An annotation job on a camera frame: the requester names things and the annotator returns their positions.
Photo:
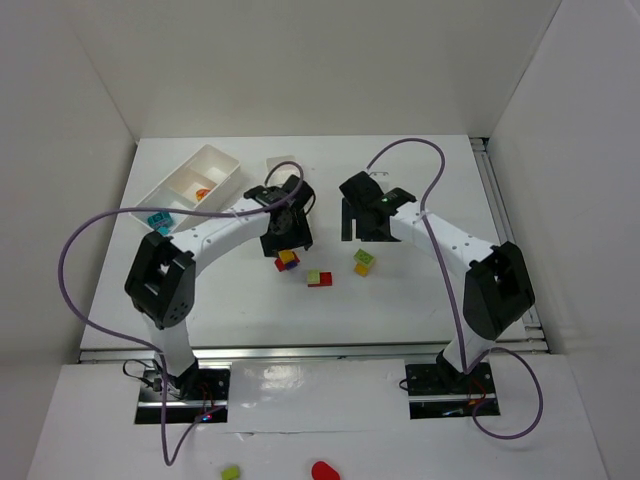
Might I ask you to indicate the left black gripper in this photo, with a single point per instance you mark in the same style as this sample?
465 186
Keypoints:
286 243

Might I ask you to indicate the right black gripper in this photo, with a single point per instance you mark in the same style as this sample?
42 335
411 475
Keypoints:
368 226

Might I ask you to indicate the red yellow purple lego stack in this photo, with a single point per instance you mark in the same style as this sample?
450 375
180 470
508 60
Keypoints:
286 260

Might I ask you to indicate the lime and red lego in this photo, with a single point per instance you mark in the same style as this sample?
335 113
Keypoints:
318 278

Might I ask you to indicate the yellow oval lego piece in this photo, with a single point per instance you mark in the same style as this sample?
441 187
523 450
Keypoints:
201 194

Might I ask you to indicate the teal arched lego brick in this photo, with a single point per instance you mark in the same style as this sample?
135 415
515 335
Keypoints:
160 220

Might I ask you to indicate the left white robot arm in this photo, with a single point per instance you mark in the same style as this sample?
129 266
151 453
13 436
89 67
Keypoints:
162 280

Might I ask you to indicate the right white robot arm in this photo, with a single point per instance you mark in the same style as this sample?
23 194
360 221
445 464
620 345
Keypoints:
497 289

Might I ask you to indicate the lime and yellow lego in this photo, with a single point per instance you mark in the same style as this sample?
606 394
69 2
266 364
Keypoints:
364 261

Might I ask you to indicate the centre white compartment tray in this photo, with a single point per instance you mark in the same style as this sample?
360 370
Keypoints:
280 168

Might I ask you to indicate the white compartment tray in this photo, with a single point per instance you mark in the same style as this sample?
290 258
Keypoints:
280 168
208 168

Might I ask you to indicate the left white compartment tray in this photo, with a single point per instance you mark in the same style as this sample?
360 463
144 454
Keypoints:
208 168

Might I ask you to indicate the red oval lego foreground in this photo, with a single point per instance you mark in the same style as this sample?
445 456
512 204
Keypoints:
321 470

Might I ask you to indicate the lime lego foreground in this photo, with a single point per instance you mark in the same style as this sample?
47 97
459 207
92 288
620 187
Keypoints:
231 472

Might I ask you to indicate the front aluminium rail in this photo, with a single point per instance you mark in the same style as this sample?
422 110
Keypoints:
275 353

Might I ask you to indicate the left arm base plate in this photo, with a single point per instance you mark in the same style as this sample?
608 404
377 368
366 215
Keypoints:
207 397

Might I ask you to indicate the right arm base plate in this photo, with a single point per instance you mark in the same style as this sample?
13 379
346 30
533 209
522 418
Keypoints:
430 398

